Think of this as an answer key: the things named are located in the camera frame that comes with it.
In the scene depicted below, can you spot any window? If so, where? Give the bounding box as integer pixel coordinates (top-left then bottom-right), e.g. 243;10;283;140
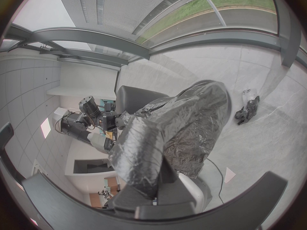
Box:
0;0;307;69

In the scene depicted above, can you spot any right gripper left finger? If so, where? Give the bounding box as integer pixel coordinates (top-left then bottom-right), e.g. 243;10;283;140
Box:
113;187;154;213

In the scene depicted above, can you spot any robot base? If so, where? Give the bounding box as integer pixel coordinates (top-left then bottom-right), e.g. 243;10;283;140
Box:
87;133;213;213

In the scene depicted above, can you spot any black cable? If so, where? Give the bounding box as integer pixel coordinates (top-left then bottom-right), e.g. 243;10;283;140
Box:
205;158;227;204

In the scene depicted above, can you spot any clear printed wrapper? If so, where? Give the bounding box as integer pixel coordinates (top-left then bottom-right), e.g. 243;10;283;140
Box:
242;88;258;102

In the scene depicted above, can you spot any black plastic bag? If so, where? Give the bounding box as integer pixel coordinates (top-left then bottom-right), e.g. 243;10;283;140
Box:
108;80;232;200

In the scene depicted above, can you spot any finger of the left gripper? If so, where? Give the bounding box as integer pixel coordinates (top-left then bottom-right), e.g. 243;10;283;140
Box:
115;116;127;128

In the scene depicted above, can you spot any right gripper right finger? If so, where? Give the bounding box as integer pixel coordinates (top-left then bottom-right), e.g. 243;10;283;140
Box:
157;155;195;207

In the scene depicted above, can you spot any crumpled black plastic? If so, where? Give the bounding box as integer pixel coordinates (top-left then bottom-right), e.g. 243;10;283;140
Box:
235;95;260;126

